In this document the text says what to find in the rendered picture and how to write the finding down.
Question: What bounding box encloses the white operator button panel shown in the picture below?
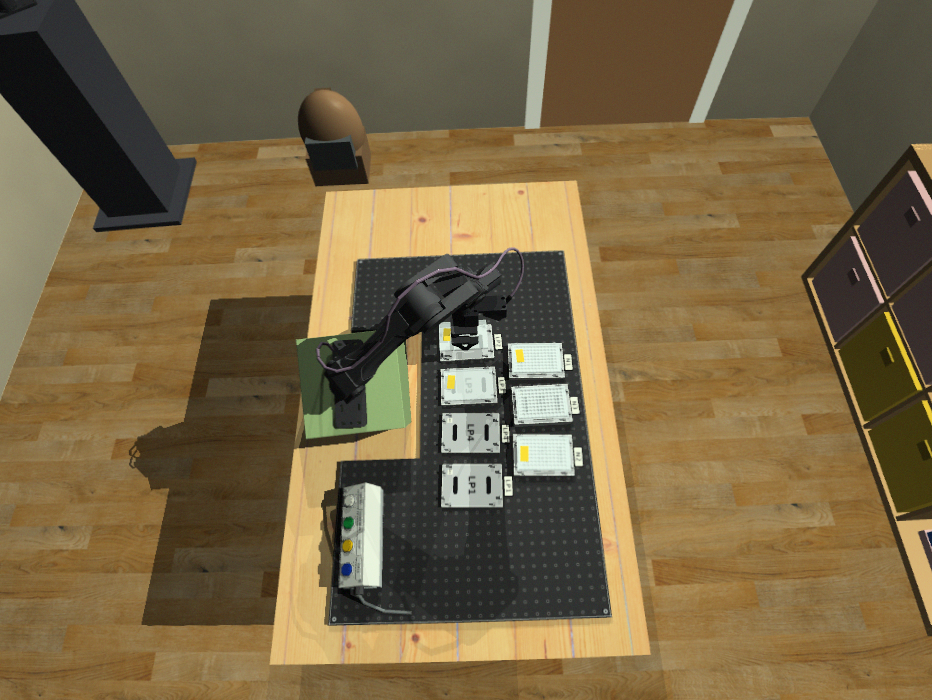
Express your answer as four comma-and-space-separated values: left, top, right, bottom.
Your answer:
339, 483, 412, 614

